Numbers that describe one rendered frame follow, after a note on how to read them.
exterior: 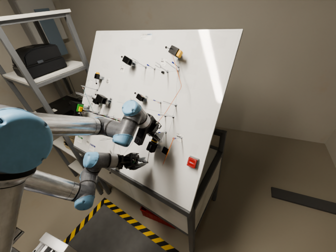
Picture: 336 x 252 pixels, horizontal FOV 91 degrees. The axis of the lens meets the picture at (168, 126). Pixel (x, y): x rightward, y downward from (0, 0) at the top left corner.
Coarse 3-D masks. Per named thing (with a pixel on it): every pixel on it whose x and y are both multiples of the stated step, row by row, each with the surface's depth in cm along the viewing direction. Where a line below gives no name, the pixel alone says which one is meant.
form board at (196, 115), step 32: (96, 32) 139; (128, 32) 122; (160, 32) 108; (192, 32) 97; (224, 32) 88; (96, 64) 138; (192, 64) 96; (224, 64) 87; (128, 96) 120; (160, 96) 106; (192, 96) 96; (160, 128) 105; (192, 128) 95; (160, 160) 105; (160, 192) 104; (192, 192) 94
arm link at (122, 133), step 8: (128, 120) 68; (112, 128) 69; (120, 128) 67; (128, 128) 67; (136, 128) 71; (112, 136) 70; (120, 136) 66; (128, 136) 67; (120, 144) 68; (128, 144) 68
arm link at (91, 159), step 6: (84, 156) 78; (90, 156) 76; (96, 156) 77; (102, 156) 79; (108, 156) 82; (84, 162) 77; (90, 162) 75; (96, 162) 77; (102, 162) 79; (108, 162) 81; (90, 168) 79; (96, 168) 79
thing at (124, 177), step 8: (80, 152) 147; (112, 168) 125; (120, 176) 124; (128, 176) 118; (136, 184) 114; (152, 192) 106; (160, 200) 107; (168, 200) 101; (176, 208) 100; (184, 208) 96; (192, 208) 97
